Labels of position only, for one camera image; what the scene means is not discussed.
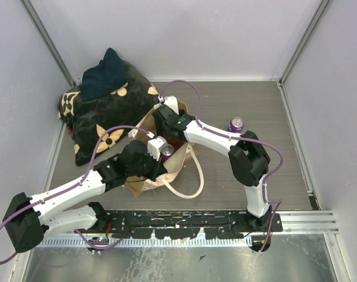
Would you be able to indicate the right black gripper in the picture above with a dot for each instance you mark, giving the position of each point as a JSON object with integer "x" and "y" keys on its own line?
{"x": 162, "y": 128}

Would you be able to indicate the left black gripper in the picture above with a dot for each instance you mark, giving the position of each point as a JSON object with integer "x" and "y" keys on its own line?
{"x": 159, "y": 169}

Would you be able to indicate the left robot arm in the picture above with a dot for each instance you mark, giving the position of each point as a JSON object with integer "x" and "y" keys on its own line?
{"x": 29, "y": 219}

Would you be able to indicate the purple soda can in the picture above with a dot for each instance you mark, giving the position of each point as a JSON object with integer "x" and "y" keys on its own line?
{"x": 167, "y": 151}
{"x": 235, "y": 125}

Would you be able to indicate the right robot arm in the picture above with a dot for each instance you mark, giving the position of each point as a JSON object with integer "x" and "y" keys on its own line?
{"x": 248, "y": 159}

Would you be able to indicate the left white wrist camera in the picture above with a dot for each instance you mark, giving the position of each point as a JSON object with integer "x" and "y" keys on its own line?
{"x": 155, "y": 146}

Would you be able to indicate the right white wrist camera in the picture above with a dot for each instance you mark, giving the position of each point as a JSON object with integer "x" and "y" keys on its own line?
{"x": 170, "y": 101}

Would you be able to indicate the red cola can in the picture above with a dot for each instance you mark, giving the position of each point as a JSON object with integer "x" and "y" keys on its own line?
{"x": 175, "y": 143}

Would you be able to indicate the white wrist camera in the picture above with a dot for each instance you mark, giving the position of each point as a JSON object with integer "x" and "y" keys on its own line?
{"x": 155, "y": 146}
{"x": 170, "y": 101}

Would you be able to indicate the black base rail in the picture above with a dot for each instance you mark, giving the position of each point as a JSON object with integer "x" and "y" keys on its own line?
{"x": 180, "y": 224}

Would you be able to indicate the navy blue cloth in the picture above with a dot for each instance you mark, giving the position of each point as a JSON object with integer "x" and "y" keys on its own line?
{"x": 109, "y": 75}

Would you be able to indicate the black floral blanket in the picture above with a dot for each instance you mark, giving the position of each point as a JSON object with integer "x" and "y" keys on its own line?
{"x": 88, "y": 121}

